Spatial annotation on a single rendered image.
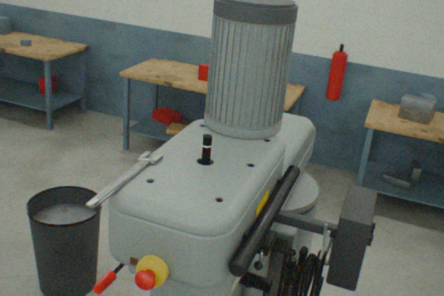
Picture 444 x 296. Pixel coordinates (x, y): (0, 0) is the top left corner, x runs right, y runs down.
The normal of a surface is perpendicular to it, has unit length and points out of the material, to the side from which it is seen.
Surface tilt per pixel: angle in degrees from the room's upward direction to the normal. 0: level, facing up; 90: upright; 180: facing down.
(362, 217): 0
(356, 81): 90
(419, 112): 90
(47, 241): 94
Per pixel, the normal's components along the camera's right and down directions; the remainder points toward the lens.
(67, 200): 0.20, 0.34
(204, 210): 0.09, -0.92
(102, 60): -0.36, 0.33
